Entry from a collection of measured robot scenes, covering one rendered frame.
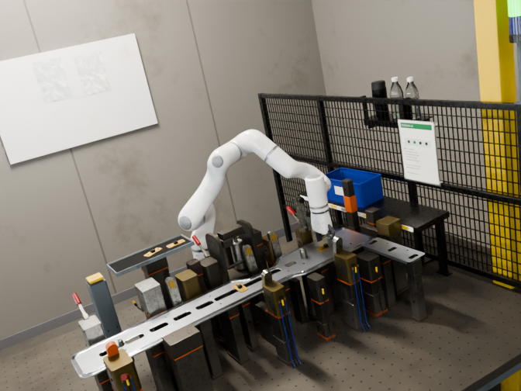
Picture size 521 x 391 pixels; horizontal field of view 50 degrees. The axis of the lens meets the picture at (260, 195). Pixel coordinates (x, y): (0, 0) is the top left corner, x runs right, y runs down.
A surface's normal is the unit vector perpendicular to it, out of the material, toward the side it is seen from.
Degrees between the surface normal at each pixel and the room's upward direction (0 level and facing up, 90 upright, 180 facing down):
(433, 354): 0
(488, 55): 90
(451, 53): 90
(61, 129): 90
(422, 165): 90
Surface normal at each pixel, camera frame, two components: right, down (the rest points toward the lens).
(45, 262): 0.47, 0.19
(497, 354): -0.19, -0.93
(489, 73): -0.83, 0.33
